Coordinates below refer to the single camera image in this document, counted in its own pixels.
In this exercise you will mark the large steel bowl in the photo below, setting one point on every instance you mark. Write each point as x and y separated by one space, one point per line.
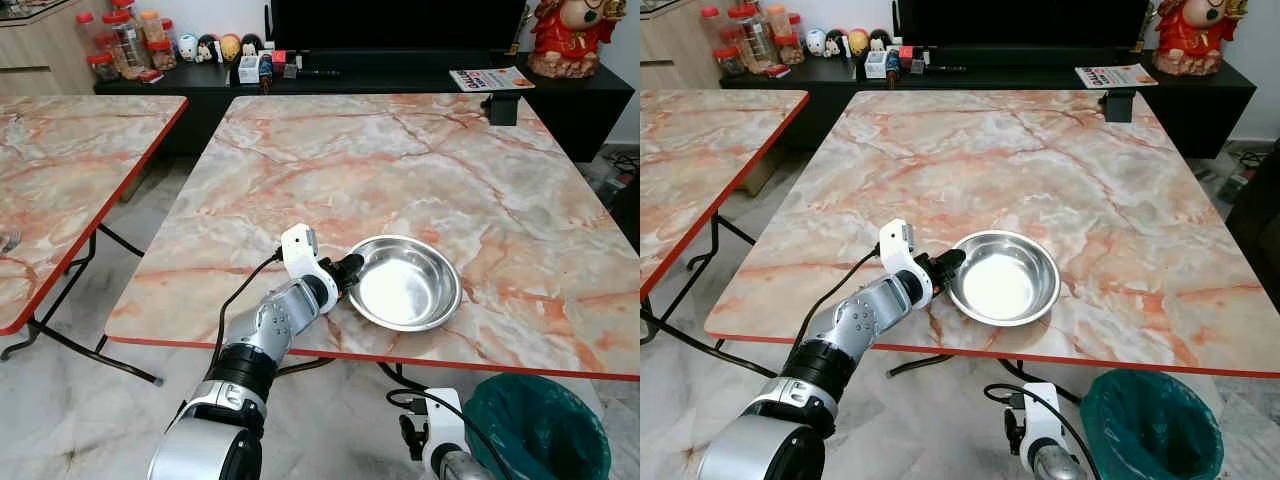
1005 285
405 290

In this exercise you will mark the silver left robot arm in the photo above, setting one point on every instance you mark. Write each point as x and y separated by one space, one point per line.
270 325
860 320

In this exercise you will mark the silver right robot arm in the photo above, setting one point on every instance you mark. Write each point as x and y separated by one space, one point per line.
468 468
1060 465

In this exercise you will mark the black folding table legs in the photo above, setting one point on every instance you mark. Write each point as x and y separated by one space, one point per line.
690 340
395 375
70 345
1010 378

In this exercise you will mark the bin with teal bag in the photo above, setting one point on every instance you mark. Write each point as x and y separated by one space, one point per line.
540 430
1150 430

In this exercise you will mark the small white box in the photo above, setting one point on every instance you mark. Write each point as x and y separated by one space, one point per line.
250 70
876 65

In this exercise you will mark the black table clamp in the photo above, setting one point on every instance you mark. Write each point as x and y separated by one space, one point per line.
1121 105
503 108

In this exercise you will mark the white orange magazine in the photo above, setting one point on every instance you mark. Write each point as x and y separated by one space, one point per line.
1115 76
490 79

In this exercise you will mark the yellow round figurine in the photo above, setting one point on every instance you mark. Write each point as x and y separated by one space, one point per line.
858 42
230 46

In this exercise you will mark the black television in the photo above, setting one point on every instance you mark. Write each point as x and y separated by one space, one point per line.
1020 22
400 25

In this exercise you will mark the black white round figurine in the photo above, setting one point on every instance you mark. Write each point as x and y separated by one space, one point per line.
836 43
208 48

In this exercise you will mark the clear jar orange lid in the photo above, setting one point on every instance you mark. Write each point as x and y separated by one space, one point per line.
778 22
153 28

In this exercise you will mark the large clear jar red lid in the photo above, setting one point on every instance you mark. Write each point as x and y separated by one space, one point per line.
752 40
128 45

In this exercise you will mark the small clear jar red lid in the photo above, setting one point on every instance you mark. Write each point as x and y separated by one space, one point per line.
103 68
727 62

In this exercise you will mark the red gold figurine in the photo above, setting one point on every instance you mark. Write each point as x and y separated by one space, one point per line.
570 40
1195 38

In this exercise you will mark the light wooden cabinet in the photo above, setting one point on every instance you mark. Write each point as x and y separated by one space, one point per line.
675 45
40 50

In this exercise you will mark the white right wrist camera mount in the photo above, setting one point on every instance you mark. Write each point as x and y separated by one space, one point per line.
447 420
1042 415

